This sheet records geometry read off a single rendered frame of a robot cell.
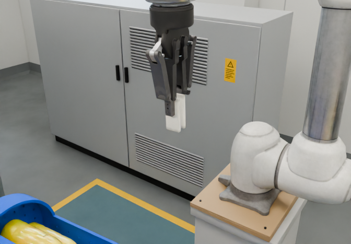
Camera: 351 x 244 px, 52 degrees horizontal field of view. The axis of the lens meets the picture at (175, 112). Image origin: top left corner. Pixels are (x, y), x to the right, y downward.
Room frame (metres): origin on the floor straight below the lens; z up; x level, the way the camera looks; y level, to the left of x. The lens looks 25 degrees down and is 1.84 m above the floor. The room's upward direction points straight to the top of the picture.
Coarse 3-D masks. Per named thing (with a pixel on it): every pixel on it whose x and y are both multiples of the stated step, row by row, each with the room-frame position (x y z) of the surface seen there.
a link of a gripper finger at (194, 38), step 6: (192, 36) 0.67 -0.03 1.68; (192, 48) 0.66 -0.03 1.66; (192, 54) 0.66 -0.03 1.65; (186, 60) 0.66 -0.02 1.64; (192, 60) 0.66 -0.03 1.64; (186, 66) 0.66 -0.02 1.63; (192, 66) 0.66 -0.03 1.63; (186, 72) 0.66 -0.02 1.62; (192, 72) 0.66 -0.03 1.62; (186, 78) 0.66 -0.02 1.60
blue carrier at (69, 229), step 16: (0, 208) 0.73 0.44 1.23; (16, 208) 0.81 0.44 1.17; (32, 208) 0.85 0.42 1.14; (48, 208) 0.83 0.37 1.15; (0, 224) 0.76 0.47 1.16; (48, 224) 0.86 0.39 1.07; (64, 224) 0.82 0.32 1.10; (0, 240) 0.64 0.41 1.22; (80, 240) 0.79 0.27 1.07; (96, 240) 0.77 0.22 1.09
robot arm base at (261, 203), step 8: (224, 176) 1.13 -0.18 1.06; (224, 184) 1.11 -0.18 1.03; (232, 184) 1.05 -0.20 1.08; (224, 192) 1.05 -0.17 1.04; (232, 192) 1.04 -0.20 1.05; (240, 192) 1.01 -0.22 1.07; (272, 192) 1.02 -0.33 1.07; (224, 200) 1.03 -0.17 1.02; (232, 200) 1.02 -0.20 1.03; (240, 200) 1.00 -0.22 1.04; (248, 200) 0.99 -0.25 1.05; (256, 200) 0.99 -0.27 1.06; (264, 200) 0.99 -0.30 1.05; (272, 200) 1.00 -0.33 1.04; (248, 208) 0.98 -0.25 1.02; (256, 208) 0.97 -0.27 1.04; (264, 208) 0.96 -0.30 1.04
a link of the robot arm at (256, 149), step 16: (256, 128) 1.05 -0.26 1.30; (272, 128) 1.05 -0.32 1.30; (240, 144) 1.02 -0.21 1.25; (256, 144) 1.00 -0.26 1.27; (272, 144) 1.00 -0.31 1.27; (240, 160) 1.01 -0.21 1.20; (256, 160) 0.98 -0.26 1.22; (272, 160) 0.96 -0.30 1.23; (240, 176) 1.01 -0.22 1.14; (256, 176) 0.97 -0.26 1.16; (272, 176) 0.95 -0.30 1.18; (256, 192) 0.99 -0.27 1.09
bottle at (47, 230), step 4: (32, 224) 0.78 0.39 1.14; (36, 224) 0.78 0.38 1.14; (40, 224) 0.79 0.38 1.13; (40, 228) 0.76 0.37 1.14; (44, 228) 0.76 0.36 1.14; (48, 228) 0.77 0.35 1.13; (48, 232) 0.75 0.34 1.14; (52, 232) 0.75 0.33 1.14; (56, 232) 0.76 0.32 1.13; (56, 236) 0.73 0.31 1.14; (60, 236) 0.74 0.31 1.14; (64, 236) 0.74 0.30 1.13; (60, 240) 0.72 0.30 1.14; (64, 240) 0.72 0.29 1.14; (68, 240) 0.72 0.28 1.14; (72, 240) 0.73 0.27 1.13
